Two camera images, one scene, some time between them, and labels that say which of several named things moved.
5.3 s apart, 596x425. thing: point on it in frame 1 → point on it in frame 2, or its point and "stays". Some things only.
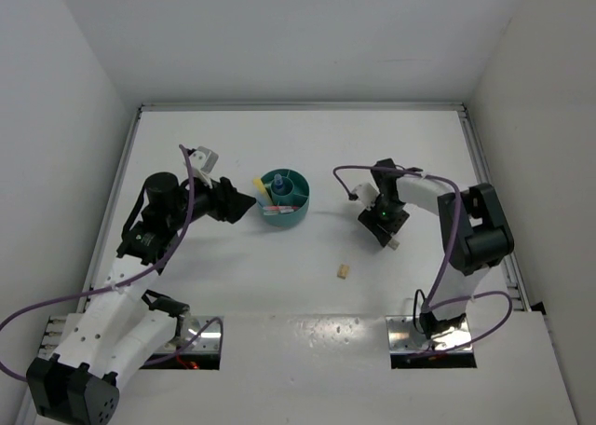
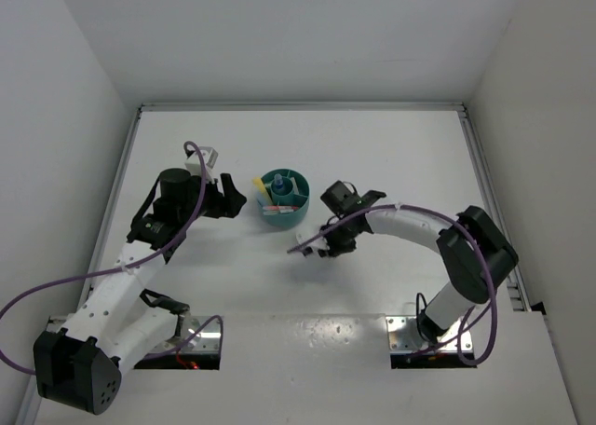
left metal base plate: [207, 342] stays
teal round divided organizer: [289, 193] stays
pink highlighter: [281, 208] stays
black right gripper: [383, 230] → [335, 249]
